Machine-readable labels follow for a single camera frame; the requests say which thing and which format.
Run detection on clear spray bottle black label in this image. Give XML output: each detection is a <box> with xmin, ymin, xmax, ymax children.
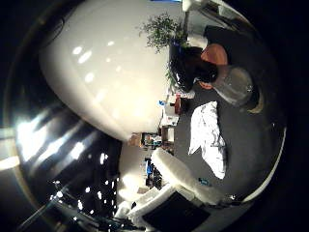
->
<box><xmin>168</xmin><ymin>41</ymin><xmax>263</xmax><ymax>114</ymax></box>

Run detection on white checked cloth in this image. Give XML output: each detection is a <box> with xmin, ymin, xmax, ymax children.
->
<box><xmin>187</xmin><ymin>100</ymin><xmax>228</xmax><ymax>180</ymax></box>

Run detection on small teal box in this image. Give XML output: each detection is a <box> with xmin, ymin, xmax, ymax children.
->
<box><xmin>197</xmin><ymin>177</ymin><xmax>212</xmax><ymax>188</ymax></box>

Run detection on brown wooden bowl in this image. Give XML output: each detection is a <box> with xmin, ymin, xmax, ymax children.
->
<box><xmin>173</xmin><ymin>96</ymin><xmax>183</xmax><ymax>116</ymax></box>

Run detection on round wooden tray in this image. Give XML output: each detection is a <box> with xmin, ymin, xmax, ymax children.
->
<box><xmin>198</xmin><ymin>43</ymin><xmax>230</xmax><ymax>91</ymax></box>

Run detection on tall plant in white pot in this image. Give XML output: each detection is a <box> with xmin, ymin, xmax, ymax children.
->
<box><xmin>138</xmin><ymin>0</ymin><xmax>207</xmax><ymax>54</ymax></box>

